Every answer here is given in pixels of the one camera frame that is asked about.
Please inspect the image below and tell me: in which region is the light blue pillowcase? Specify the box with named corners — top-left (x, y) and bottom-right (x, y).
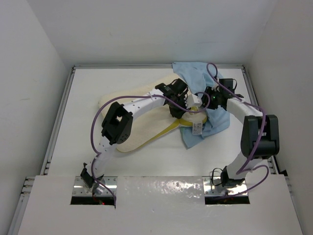
top-left (172, 62), bottom-right (230, 149)

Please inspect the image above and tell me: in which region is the cream yellow-edged pillow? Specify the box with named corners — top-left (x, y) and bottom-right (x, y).
top-left (98, 73), bottom-right (208, 153)

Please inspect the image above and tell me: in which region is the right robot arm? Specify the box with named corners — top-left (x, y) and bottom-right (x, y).
top-left (201, 79), bottom-right (280, 188)

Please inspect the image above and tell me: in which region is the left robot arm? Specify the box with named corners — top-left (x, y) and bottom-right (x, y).
top-left (80, 78), bottom-right (188, 188)

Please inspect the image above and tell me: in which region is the white pillow care label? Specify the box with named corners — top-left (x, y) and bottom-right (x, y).
top-left (192, 121), bottom-right (203, 135)

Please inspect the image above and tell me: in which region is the white front cover board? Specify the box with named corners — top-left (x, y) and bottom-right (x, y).
top-left (19, 175), bottom-right (302, 235)

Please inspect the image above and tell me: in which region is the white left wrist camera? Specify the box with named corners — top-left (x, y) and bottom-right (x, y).
top-left (185, 94), bottom-right (202, 108)

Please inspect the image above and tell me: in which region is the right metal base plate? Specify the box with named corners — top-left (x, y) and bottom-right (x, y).
top-left (202, 176), bottom-right (248, 198)

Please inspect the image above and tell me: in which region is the metal base plate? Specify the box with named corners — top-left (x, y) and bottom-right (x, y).
top-left (202, 176), bottom-right (248, 198)
top-left (72, 177), bottom-right (117, 197)

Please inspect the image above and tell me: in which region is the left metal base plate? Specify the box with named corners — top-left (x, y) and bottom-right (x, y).
top-left (72, 177), bottom-right (117, 197)

